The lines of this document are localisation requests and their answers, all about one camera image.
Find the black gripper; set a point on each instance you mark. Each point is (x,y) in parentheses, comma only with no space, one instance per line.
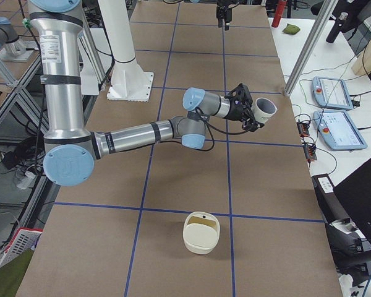
(236,111)
(222,12)

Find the white mug with HOME print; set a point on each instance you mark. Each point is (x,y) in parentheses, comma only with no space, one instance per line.
(263,109)

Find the red cylinder bottle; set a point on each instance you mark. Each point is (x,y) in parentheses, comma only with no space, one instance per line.
(279,13)

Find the green cloth bag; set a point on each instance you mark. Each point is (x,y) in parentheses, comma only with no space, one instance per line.
(291,29)

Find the far blue teach pendant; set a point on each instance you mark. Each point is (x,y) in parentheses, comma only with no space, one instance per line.
(331,93)

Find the blue teach pendant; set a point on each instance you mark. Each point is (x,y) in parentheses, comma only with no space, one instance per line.
(338,130)
(331,93)

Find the near blue teach pendant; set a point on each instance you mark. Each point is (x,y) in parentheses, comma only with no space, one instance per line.
(338,130)

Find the cream plastic basket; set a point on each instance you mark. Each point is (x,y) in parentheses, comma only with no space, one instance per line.
(201,232)

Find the black monitor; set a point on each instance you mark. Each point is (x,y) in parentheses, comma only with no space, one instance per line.
(354,194)

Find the aluminium frame post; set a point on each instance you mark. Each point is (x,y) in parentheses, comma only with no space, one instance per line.
(323,16)

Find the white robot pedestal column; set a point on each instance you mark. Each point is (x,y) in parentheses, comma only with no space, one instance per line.
(116,22)

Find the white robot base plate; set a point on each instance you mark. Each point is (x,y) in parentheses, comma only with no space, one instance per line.
(130,87)

